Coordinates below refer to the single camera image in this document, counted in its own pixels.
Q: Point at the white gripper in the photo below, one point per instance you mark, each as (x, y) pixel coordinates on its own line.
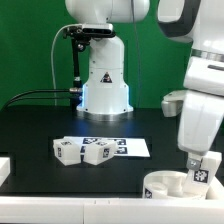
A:
(201, 117)

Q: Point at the white round stool seat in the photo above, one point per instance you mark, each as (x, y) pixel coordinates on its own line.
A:
(173, 185)

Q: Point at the white marker sheet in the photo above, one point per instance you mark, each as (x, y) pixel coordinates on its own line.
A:
(131, 147)

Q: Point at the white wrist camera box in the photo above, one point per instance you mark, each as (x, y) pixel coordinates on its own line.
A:
(172, 103)

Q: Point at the black camera stand pole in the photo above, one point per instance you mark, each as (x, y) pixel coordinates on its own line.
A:
(78, 46)

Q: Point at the black camera on stand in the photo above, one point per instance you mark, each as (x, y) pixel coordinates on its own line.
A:
(103, 30)

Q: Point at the white front rail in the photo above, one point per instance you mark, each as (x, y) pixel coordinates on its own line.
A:
(25, 210)

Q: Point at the white left rail block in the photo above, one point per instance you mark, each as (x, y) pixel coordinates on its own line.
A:
(4, 169)

